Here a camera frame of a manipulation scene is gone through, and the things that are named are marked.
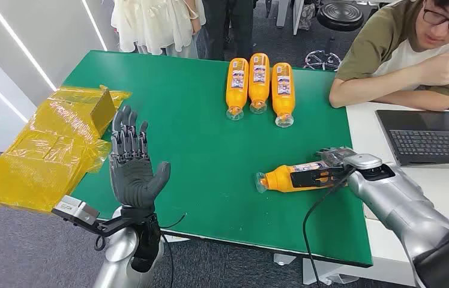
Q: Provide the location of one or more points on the black laptop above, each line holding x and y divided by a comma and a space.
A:
431, 139

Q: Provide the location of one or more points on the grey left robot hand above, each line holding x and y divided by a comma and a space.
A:
133, 183

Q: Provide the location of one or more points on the orange juice bottle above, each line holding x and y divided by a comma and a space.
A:
283, 85
278, 179
259, 75
237, 81

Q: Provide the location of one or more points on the black round stool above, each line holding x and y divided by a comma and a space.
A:
340, 18

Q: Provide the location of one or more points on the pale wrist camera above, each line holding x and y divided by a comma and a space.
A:
363, 161
75, 210

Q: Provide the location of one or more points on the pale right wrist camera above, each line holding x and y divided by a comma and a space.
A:
363, 161

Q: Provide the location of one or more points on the person in black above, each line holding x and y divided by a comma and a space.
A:
228, 28

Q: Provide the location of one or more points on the person in white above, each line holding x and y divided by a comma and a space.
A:
153, 24

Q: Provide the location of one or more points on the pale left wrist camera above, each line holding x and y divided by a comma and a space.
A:
75, 210

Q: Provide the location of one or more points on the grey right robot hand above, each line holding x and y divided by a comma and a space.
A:
316, 179

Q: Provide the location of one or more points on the white desk foot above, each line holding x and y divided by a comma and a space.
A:
328, 274
284, 259

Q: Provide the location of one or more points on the seated person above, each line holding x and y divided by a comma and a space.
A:
391, 51

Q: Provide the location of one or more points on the yellow plastic wrapped carton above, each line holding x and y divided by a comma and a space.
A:
45, 159

